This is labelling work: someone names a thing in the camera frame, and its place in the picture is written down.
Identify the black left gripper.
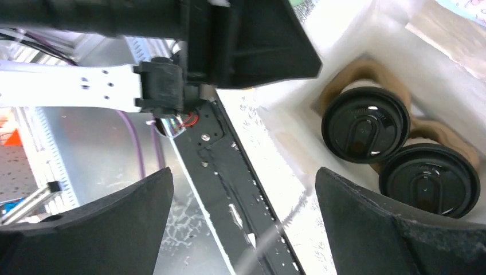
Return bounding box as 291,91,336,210
181,0,322,89

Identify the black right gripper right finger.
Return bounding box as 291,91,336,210
315,167,485,274

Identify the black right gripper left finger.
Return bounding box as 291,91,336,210
1,168,174,275

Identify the black cup lid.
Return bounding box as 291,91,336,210
379,143,481,219
321,87,411,164

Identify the light blue paper bag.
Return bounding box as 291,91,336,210
218,1,485,274

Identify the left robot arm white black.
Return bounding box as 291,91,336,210
1,1,322,117

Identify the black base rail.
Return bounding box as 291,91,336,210
167,99,307,275

